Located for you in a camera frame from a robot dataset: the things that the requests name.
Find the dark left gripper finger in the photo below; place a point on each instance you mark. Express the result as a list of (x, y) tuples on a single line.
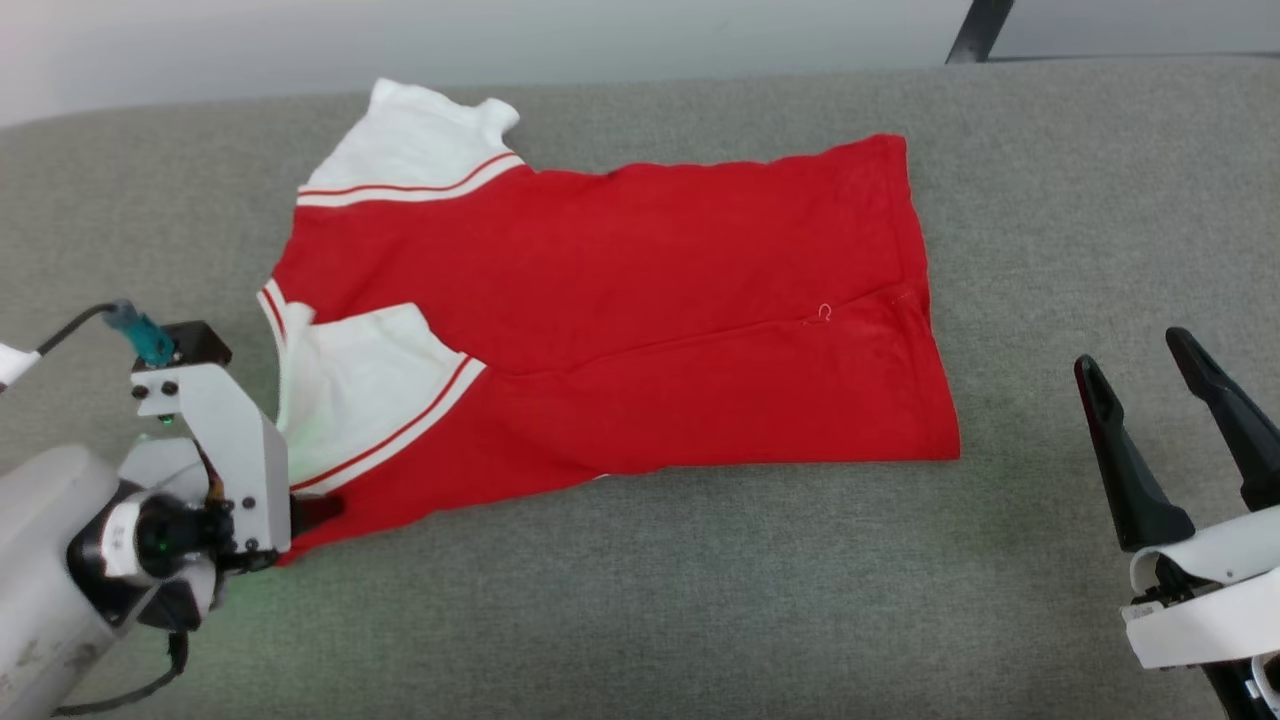
[(318, 512)]

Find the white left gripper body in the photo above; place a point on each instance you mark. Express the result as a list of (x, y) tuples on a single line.
[(245, 470)]

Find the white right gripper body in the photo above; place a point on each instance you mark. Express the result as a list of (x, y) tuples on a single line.
[(1210, 600)]

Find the red and white jersey shirt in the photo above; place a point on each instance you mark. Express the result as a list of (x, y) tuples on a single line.
[(650, 300)]

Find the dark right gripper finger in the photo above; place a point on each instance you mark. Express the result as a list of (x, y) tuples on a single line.
[(1135, 470), (1235, 410)]

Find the black slanted metal leg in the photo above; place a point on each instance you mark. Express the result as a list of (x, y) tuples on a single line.
[(980, 30)]

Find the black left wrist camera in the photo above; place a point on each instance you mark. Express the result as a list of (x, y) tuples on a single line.
[(198, 343)]

